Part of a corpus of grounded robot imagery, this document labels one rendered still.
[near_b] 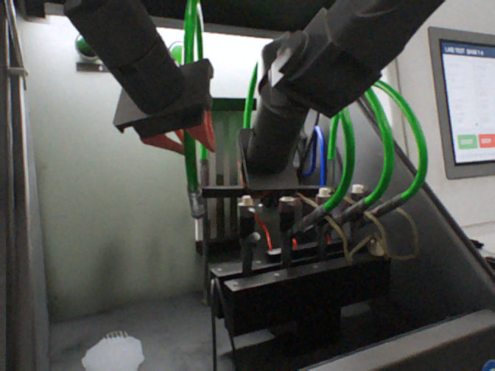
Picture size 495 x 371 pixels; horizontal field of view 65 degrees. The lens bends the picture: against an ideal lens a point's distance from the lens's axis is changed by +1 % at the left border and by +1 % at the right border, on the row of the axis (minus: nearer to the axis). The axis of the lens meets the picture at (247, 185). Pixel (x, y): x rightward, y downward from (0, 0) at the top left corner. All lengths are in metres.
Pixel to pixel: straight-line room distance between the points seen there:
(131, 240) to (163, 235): 0.07
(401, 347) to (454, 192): 0.48
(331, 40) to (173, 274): 0.71
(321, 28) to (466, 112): 0.70
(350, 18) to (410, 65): 0.59
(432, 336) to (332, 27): 0.43
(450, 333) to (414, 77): 0.54
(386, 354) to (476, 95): 0.70
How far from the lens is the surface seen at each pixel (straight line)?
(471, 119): 1.06
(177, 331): 0.83
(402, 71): 0.92
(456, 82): 1.04
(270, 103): 0.42
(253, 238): 0.63
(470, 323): 0.68
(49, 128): 0.84
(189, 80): 0.40
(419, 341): 0.61
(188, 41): 0.48
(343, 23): 0.37
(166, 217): 0.90
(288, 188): 0.49
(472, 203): 1.03
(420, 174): 0.67
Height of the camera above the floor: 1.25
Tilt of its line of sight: 10 degrees down
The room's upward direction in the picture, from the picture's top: straight up
